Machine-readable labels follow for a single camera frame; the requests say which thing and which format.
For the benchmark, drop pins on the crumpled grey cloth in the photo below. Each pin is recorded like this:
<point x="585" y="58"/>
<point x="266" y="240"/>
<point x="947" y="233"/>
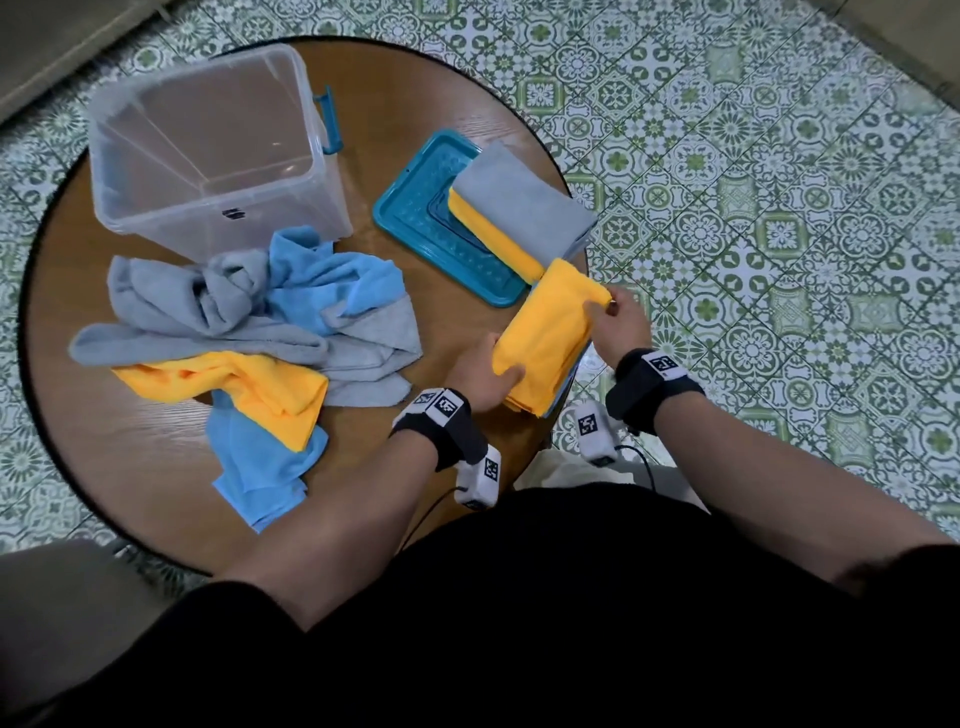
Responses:
<point x="180" y="307"/>
<point x="375" y="352"/>

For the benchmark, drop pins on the folded yellow cloth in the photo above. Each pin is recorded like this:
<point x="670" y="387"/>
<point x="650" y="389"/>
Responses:
<point x="491" y="236"/>

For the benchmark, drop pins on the grey seat cushion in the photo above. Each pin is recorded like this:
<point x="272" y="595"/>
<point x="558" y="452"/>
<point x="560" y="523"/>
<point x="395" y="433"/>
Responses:
<point x="67" y="607"/>

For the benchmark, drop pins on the crumpled blue cloth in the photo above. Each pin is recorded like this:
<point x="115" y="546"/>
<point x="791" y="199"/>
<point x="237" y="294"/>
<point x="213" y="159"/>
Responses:
<point x="259" y="472"/>
<point x="330" y="281"/>

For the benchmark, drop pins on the folded grey cloth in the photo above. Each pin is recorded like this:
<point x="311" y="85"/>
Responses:
<point x="525" y="202"/>

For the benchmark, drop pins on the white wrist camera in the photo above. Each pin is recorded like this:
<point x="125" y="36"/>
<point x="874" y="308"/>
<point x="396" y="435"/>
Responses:
<point x="595" y="431"/>
<point x="480" y="480"/>

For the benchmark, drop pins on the white cloth bag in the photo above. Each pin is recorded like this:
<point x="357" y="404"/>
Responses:
<point x="555" y="471"/>

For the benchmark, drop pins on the black left wrist band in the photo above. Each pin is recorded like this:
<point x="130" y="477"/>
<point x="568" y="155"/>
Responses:
<point x="446" y="427"/>

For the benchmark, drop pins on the person's left hand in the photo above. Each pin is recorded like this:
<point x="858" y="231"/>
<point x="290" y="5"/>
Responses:
<point x="474" y="379"/>

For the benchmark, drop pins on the half-folded yellow cloth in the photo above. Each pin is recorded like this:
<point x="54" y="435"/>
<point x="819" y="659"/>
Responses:
<point x="551" y="337"/>

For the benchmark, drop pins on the person's right hand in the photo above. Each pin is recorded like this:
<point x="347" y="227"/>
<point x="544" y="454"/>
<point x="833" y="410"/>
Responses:
<point x="622" y="330"/>

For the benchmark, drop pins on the person's right fingers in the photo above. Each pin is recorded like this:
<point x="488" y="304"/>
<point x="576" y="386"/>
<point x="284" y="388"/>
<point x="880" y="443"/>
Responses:
<point x="611" y="300"/>

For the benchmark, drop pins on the clear plastic storage box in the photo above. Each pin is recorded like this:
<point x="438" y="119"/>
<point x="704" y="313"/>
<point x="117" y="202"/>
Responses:
<point x="210" y="142"/>

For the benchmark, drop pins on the black right wrist band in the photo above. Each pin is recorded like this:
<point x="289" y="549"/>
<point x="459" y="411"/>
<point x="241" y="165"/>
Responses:
<point x="649" y="386"/>

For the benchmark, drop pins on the black wrist band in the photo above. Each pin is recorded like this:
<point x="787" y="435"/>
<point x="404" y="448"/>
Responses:
<point x="446" y="427"/>
<point x="649" y="386"/>

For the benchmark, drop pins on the person's black clothing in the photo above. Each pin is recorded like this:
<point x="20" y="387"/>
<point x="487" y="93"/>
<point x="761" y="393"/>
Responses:
<point x="562" y="622"/>

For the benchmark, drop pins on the teal plastic box lid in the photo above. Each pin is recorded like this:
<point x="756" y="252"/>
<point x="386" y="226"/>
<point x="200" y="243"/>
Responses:
<point x="420" y="217"/>

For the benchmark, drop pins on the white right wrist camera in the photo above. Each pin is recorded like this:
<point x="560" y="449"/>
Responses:
<point x="595" y="431"/>

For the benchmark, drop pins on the person's right forearm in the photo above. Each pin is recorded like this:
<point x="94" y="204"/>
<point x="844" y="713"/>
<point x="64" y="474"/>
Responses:
<point x="772" y="480"/>

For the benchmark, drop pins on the person's left forearm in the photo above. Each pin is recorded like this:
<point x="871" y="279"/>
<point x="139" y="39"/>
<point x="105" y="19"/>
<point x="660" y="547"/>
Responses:
<point x="337" y="525"/>

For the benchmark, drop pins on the crumpled yellow cloth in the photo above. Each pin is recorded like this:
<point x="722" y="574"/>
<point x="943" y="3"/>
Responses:
<point x="247" y="386"/>

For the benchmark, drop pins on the person's left thumb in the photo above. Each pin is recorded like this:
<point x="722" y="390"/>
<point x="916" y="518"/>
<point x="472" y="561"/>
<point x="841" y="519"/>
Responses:
<point x="510" y="373"/>

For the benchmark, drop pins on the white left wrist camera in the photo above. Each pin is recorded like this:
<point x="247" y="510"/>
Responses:
<point x="480" y="480"/>

